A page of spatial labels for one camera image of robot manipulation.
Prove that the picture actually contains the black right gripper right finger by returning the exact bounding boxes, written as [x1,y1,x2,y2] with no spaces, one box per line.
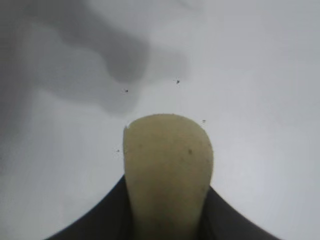
[196,185,276,240]

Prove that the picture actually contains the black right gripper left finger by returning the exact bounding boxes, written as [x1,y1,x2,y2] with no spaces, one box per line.
[44,174,136,240]

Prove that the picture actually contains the pale yellow egg yolk pastry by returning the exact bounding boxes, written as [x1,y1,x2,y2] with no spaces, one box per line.
[122,113,215,240]

